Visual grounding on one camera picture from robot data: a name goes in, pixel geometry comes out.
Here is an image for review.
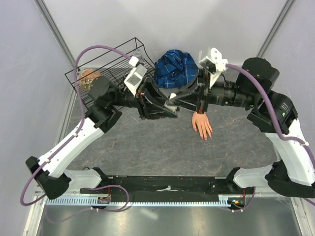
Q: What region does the purple cable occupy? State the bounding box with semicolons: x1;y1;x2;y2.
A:
20;45;133;206
226;63;315;206

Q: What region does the white nail polish bottle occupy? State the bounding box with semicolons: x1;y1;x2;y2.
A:
164;101;180;113

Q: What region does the blue slotted cable duct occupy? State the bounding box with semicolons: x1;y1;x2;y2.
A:
45;195;246;207

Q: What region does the white nail polish cap brush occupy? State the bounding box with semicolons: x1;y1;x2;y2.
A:
169;93;177;100

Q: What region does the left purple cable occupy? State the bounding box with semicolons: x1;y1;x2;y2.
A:
20;45;133;206

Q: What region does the mannequin hand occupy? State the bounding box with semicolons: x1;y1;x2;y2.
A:
191;112;213;140

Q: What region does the brown floral ceramic bowl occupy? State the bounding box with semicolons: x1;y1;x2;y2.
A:
78;69;101;91

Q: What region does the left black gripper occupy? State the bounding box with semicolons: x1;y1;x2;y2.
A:
110;77;180;120

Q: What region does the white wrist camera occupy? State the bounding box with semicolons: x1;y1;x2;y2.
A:
198;47;228;89
124;56;147;96

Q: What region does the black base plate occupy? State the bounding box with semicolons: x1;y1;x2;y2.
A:
79;175;255;204

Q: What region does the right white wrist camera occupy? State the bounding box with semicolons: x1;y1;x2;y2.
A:
198;47;228;89

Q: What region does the clear glass cup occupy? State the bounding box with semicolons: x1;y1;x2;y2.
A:
133;49;143;61

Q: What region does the blue plaid shirt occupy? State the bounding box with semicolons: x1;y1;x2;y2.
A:
154;50;199;89

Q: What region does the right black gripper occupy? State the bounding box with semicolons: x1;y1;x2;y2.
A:
166;66;255;114

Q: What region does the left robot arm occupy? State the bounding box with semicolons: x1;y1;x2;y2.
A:
26;76;178;200

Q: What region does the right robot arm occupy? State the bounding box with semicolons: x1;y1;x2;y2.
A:
168;58;315;201

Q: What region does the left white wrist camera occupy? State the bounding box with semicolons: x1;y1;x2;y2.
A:
124;56;147;96

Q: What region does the black wire dish rack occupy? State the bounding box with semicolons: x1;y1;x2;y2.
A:
76;37;155;109

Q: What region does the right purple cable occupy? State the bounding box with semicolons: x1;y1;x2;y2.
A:
226;63;315;206

